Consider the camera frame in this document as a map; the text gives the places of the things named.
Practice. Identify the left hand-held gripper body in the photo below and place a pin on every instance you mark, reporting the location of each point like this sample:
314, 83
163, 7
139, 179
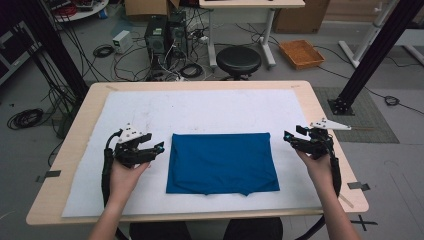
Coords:
131, 151

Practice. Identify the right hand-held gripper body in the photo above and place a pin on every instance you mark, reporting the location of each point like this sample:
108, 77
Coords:
318, 143

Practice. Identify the blue printed t-shirt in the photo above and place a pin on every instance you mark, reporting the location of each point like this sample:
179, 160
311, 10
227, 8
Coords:
221, 163

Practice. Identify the person's right hand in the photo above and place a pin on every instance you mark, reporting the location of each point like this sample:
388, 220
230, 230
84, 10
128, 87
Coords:
318, 170

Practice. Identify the person's left hand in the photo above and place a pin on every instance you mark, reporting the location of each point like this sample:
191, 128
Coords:
126, 180

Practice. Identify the white table mat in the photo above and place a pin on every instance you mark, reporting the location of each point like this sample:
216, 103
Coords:
200, 110

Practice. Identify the black tape piece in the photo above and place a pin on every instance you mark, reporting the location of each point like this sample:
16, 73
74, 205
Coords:
358, 186
50, 174

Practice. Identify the grey floor mat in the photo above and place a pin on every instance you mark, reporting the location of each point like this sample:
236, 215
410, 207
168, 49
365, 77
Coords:
370, 110

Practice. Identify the orange woven basket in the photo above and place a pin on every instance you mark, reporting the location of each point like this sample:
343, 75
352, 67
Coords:
301, 54

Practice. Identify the person's legs in dark pants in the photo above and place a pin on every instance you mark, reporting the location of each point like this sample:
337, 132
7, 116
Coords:
153, 231

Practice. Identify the black cross tape mark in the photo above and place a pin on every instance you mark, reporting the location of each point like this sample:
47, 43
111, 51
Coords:
365, 222

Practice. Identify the black round stool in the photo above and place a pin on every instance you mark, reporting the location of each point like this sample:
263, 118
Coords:
238, 60

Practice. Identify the black computer tower green label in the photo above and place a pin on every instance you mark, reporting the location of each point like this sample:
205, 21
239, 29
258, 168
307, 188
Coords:
156, 40

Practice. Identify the white power supply box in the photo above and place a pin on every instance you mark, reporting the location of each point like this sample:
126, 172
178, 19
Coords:
122, 41

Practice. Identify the black metal stand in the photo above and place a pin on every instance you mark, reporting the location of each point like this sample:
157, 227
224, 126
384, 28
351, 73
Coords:
56, 50
373, 56

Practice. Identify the large cardboard box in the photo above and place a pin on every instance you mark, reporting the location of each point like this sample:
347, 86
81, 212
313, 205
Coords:
300, 16

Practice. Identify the open cardboard box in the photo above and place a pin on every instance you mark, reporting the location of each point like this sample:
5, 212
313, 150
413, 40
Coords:
146, 7

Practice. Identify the round white table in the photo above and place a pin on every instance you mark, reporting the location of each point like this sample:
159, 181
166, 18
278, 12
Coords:
90, 11

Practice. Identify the white desk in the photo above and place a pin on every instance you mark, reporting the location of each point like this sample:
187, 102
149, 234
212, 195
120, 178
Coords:
250, 3

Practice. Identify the white metal frame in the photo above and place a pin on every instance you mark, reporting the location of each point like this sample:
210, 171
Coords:
363, 43

